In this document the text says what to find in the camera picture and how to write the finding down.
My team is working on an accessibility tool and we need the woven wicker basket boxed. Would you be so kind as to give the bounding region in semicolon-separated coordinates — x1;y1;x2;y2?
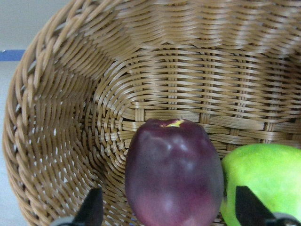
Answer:
2;0;301;226

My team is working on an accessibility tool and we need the dark red apple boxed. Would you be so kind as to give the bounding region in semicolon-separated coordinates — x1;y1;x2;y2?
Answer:
125;119;224;226

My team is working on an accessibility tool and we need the green apple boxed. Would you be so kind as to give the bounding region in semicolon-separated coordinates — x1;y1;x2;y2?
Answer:
221;144;301;226

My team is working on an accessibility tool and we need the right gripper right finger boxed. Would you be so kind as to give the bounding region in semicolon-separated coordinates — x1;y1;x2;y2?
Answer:
235;186;276;226

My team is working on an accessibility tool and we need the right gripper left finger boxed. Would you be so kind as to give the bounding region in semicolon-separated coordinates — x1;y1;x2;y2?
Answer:
72;187;104;226

